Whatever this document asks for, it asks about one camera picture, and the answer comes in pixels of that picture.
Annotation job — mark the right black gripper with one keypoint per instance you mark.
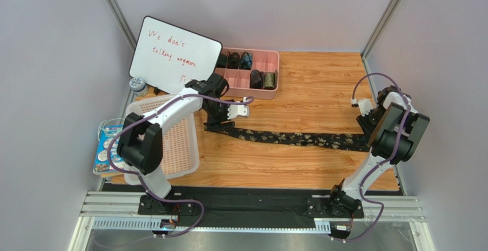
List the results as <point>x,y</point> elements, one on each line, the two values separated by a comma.
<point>365,127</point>

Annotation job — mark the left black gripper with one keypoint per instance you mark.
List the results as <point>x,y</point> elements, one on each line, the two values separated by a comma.
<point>216,124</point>

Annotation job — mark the black floral patterned tie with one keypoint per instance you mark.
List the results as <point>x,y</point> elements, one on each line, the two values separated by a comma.
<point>345,142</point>

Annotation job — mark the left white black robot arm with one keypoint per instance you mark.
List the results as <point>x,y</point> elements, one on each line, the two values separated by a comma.
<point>141,140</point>

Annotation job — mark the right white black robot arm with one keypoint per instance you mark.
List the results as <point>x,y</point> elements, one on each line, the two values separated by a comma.
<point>394,129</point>

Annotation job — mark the white plastic mesh basket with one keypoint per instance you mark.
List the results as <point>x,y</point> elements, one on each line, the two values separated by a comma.
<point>180,145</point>

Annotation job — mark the pink divided organizer box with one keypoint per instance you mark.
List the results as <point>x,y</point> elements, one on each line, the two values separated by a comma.
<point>249,72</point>

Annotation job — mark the black rolled tie far left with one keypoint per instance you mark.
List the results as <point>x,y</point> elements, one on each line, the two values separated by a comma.
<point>222,61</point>

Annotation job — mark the black glossy rolled tie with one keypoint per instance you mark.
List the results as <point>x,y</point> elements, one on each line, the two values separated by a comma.
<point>256,79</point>

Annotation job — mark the dark blue rolled tie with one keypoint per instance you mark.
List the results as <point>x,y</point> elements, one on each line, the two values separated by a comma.
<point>246,61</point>

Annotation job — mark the olive green rolled tie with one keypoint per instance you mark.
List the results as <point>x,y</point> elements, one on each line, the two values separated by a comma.
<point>270,80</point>

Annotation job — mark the white whiteboard with red writing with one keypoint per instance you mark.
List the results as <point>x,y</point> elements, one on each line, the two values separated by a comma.
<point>167,56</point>

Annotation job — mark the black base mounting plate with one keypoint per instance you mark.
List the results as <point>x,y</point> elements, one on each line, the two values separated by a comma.
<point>221,207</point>

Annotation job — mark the small blue white jar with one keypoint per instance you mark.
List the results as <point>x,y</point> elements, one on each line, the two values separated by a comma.
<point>138,86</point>

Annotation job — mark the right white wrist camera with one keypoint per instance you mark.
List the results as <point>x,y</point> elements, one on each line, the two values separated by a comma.
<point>364,105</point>

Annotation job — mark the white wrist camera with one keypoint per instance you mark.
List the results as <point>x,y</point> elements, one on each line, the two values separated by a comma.
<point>239,108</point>
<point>364,105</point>

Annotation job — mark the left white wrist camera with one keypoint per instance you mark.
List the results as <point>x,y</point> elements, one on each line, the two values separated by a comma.
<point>239,108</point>

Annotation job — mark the aluminium frame rail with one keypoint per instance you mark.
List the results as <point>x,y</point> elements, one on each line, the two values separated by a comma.
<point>108,222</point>

